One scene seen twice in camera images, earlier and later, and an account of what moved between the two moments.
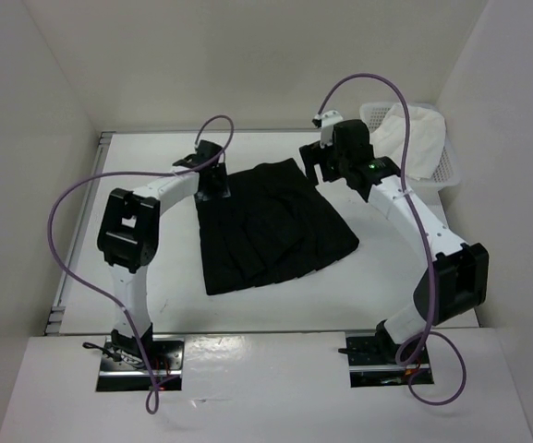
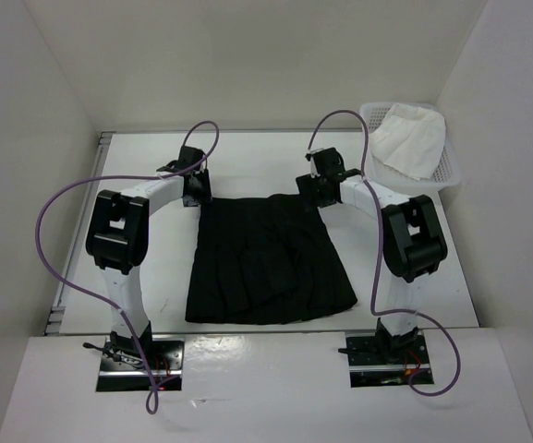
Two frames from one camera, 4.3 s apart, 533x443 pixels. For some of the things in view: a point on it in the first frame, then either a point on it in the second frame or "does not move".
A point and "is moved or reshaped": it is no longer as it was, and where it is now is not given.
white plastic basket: x=447 y=173 does not move
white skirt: x=428 y=137 does not move
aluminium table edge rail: x=54 y=322 does not move
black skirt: x=275 y=223 is moved or reshaped
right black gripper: x=312 y=154 -> x=306 y=184
